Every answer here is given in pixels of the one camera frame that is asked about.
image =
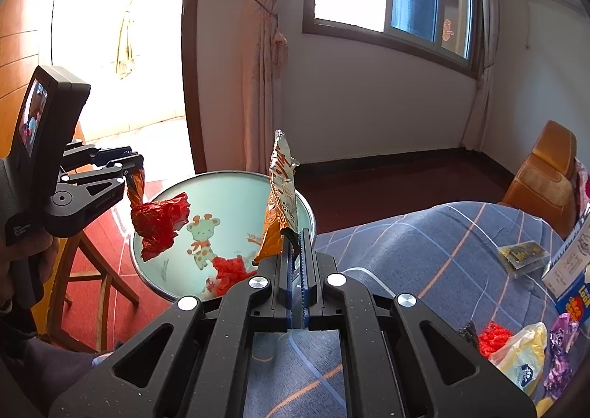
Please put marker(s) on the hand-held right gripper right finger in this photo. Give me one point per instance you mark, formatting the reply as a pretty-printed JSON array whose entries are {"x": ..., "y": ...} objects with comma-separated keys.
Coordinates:
[{"x": 304, "y": 289}]

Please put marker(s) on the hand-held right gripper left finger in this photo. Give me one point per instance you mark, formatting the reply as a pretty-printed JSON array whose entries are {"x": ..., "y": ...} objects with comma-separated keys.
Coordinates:
[{"x": 291, "y": 289}]

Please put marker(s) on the small red wrapper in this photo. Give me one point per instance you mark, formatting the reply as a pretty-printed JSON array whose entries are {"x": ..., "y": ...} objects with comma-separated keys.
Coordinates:
[{"x": 495, "y": 339}]

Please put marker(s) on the person's left forearm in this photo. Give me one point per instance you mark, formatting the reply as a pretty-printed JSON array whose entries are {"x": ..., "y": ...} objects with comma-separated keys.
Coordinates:
[{"x": 41, "y": 367}]

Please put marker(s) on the wooden chair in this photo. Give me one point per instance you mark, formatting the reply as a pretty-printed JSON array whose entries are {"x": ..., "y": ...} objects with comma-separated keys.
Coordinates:
[{"x": 83, "y": 279}]

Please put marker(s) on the yellowish plastic bag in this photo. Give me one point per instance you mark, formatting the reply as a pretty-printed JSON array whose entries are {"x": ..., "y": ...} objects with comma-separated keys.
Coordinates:
[{"x": 521, "y": 358}]

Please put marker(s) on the person's left hand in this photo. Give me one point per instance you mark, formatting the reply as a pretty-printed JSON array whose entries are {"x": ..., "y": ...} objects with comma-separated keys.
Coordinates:
[{"x": 48, "y": 261}]

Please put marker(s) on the teal enamel basin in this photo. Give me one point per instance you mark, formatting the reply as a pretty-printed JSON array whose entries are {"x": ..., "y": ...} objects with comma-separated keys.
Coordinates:
[{"x": 216, "y": 210}]

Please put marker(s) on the hanging beige cloth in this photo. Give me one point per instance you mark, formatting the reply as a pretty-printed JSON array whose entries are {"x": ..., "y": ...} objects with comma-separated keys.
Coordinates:
[{"x": 125, "y": 30}]

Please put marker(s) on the purple foil wrapper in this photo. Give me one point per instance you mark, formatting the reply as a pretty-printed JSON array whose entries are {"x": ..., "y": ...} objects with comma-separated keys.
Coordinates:
[{"x": 562, "y": 349}]

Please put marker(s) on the orange snack wrapper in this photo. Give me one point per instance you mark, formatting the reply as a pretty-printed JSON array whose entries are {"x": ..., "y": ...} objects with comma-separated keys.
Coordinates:
[{"x": 279, "y": 187}]

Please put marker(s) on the pink floral white pillow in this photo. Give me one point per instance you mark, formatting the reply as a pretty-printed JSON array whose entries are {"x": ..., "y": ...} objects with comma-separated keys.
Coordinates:
[{"x": 583, "y": 187}]

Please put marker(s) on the white milk carton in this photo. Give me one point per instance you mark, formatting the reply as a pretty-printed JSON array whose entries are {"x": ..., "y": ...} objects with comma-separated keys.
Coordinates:
[{"x": 571, "y": 256}]

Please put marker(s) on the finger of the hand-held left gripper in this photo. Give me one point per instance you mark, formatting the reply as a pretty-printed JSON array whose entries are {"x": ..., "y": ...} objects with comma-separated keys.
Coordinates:
[
  {"x": 115, "y": 173},
  {"x": 110, "y": 154}
]

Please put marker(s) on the blue drink carton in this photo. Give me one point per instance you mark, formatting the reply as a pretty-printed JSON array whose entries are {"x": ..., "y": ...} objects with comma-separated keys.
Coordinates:
[{"x": 576, "y": 302}]

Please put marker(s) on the orange leather armchair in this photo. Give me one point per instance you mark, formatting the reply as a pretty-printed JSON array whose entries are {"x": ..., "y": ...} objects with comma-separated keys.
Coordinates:
[{"x": 539, "y": 178}]

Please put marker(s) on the blue plaid tablecloth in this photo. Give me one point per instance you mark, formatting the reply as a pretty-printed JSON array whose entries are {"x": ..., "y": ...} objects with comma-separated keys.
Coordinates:
[{"x": 438, "y": 252}]

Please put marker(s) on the wooden door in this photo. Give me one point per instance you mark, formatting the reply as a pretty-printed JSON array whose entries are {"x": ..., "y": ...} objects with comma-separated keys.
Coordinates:
[{"x": 23, "y": 30}]

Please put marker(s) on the red window decal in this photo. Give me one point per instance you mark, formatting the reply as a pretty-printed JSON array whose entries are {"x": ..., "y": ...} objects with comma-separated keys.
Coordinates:
[{"x": 447, "y": 30}]

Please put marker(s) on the beige tied curtain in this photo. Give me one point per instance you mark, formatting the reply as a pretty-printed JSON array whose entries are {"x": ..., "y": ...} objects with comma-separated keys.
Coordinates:
[
  {"x": 484, "y": 53},
  {"x": 272, "y": 53}
]

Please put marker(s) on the red foil wrapper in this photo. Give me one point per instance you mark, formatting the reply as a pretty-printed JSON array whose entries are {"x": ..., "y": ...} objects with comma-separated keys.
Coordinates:
[{"x": 156, "y": 224}]

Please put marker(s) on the clear packet with dark contents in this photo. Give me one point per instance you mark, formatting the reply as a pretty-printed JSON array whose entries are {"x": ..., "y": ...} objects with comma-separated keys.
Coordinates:
[{"x": 523, "y": 256}]

